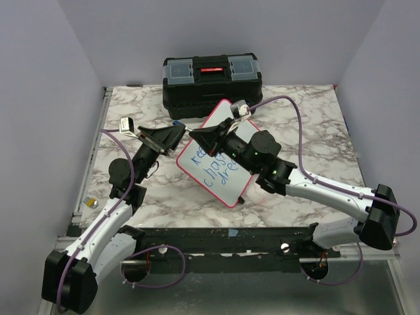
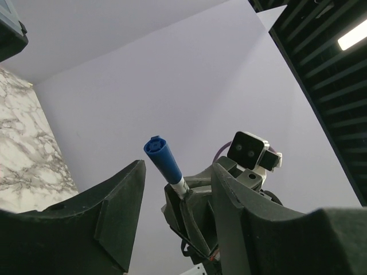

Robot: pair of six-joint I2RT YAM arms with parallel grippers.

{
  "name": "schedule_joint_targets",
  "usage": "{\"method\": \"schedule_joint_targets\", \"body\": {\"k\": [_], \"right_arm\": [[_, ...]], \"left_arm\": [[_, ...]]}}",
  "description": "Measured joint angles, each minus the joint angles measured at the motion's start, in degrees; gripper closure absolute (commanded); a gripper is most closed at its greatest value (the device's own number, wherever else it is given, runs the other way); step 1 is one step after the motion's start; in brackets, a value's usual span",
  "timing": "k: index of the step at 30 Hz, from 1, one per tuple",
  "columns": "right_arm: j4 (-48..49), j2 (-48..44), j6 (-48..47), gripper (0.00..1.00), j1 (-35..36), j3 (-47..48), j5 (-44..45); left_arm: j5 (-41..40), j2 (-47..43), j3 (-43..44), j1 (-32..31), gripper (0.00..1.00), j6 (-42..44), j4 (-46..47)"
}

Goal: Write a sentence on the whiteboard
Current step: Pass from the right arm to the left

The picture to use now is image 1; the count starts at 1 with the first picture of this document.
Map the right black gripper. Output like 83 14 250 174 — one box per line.
190 118 258 175

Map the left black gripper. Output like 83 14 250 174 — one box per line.
133 123 188 184

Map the pink framed whiteboard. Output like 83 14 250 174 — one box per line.
176 99 260 208

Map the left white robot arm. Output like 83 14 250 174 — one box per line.
41 123 186 314

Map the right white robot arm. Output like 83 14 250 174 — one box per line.
189 118 400 257

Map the black plastic toolbox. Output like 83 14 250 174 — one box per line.
163 53 263 120

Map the small yellow blue object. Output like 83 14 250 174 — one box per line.
83 197 98 209

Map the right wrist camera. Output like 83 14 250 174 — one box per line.
230 100 255 119

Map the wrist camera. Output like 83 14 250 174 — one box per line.
119 117 135 136
230 100 255 119

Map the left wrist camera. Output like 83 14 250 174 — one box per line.
119 117 135 136

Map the aluminium frame rail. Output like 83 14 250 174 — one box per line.
54 87 114 251

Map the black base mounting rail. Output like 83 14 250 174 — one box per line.
118 225 341 278

